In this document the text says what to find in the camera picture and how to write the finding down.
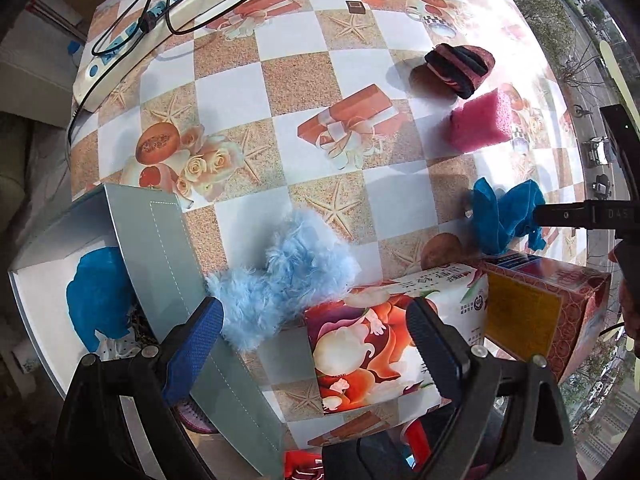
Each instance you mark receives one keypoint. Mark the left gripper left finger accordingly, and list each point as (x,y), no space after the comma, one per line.
(187,347)

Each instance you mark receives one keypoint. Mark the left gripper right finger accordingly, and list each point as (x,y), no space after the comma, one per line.
(444,352)

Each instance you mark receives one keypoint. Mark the white dotted sock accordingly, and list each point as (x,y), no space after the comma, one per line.
(115,349)

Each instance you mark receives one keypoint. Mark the purple striped knitted sock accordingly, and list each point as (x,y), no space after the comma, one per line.
(193,417)

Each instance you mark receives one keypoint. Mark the blue cloth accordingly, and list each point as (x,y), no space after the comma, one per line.
(99,297)
(496,221)

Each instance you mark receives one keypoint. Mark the person right hand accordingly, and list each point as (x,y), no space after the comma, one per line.
(629,304)

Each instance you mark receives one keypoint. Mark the floral tissue pack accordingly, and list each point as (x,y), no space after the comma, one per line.
(362,350)

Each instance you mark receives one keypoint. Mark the red patterned carton box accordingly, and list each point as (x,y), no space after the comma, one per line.
(543,306)

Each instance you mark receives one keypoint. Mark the grey storage box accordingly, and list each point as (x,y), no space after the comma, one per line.
(150,233)

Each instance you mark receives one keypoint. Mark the light blue fluffy sock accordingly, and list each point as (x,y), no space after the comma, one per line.
(306,264)

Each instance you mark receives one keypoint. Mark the pink sponge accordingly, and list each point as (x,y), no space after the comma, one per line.
(482,122)

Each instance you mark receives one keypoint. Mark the pink black sock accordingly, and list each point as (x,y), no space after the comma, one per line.
(462,68)

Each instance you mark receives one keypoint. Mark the white power strip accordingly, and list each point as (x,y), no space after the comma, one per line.
(116,55)

